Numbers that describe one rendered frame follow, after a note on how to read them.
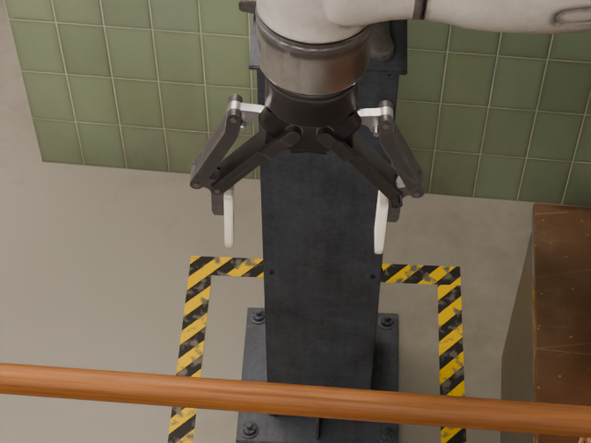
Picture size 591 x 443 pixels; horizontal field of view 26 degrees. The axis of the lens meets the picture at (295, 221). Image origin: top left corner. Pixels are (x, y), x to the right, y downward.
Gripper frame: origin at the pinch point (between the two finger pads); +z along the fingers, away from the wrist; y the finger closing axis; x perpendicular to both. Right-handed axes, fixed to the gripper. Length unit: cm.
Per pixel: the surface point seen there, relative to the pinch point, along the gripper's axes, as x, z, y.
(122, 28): -125, 84, 38
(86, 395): 8.2, 16.1, 20.3
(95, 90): -126, 103, 46
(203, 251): -104, 129, 21
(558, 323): -46, 73, -41
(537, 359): -39, 73, -37
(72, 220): -112, 129, 51
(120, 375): 6.6, 14.8, 17.1
